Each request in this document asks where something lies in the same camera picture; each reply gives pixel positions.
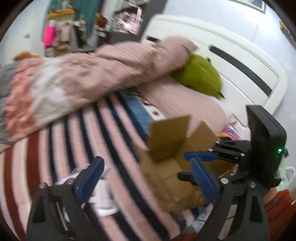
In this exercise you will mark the brown cardboard box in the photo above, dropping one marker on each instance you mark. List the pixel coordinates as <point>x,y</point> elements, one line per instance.
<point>163,159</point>

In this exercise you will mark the white bed headboard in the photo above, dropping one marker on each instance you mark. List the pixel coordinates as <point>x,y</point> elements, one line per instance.
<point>249,75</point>

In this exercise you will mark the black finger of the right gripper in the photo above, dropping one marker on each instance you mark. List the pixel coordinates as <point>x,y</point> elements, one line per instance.
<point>187,177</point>

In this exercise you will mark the dark bookshelf with items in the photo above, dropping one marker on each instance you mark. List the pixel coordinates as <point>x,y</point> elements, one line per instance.
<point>127,20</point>

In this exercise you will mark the pink striped duvet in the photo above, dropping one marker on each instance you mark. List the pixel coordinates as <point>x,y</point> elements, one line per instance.
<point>37,91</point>

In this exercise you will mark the person forearm red sleeve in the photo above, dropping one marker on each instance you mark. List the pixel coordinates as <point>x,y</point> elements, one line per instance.
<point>280,209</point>

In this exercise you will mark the white adapter with cable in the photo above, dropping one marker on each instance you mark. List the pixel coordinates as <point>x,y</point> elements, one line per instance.
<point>102,201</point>

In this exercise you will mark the lilac rectangular box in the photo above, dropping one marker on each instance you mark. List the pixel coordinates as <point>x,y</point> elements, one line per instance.
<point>77,171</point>

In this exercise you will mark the black camera box green light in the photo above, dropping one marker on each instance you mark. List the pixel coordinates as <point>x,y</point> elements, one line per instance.
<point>267,140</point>

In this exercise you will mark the framed wall picture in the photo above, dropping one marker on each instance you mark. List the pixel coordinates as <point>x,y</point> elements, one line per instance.
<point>258,5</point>

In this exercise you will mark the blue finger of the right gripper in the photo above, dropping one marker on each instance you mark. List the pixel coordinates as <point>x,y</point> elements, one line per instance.
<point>204,156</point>

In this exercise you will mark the pink ribbed pillow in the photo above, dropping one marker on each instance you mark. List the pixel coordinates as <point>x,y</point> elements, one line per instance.
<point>173,100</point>

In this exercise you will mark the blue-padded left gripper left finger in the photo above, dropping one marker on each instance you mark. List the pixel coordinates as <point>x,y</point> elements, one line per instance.
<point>56,212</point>

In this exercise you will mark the green plush toy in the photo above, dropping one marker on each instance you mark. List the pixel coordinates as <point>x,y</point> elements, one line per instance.
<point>200,75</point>

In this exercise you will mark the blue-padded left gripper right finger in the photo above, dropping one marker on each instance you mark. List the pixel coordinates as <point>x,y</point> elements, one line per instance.
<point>250,220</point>

